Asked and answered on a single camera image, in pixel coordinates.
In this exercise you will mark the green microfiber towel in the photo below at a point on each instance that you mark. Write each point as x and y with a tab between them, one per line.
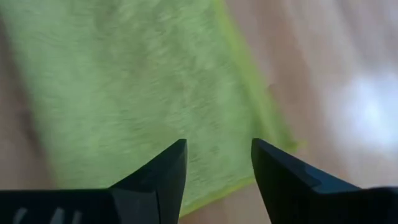
124	93

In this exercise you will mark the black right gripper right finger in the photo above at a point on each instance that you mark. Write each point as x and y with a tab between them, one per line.
295	193

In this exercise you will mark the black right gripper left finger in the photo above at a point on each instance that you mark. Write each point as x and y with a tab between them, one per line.
155	186

